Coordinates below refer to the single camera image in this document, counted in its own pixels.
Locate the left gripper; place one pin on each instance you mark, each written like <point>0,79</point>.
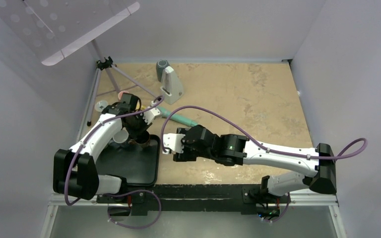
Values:
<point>139,134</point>

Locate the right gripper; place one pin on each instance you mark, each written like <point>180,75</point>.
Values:
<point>185,156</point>

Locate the blue-grey mug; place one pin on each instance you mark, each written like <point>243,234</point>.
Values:
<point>120,139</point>

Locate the brown mug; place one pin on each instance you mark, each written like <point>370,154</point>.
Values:
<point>142,140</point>

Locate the pink mug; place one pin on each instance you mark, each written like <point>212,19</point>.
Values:
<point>121,93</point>

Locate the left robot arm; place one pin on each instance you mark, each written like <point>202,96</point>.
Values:
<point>74,170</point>

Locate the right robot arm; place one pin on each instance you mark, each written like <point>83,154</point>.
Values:
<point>309,168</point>

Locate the light grey mug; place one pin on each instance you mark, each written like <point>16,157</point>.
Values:
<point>100,105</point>

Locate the teal toy microphone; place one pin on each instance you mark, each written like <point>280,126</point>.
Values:
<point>176,117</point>

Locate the black tray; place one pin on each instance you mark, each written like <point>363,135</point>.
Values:
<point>139,166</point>

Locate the white metronome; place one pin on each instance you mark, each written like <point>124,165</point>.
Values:
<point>171,87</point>

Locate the dark teal cup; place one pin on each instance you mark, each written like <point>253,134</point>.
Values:
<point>160,66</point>

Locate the tripod stand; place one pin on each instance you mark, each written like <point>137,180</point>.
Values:
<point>105,64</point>

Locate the perforated light panel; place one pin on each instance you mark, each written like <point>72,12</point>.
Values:
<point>55,29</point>

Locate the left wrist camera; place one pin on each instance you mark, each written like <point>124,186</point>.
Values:
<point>151,113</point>

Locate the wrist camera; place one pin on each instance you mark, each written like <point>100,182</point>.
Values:
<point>172,143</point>
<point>151,113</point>

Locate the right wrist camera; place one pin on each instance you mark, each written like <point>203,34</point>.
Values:
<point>172,143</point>

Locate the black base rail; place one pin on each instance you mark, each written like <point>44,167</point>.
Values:
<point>247,199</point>

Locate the aluminium frame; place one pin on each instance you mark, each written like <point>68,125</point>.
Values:
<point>309,215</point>

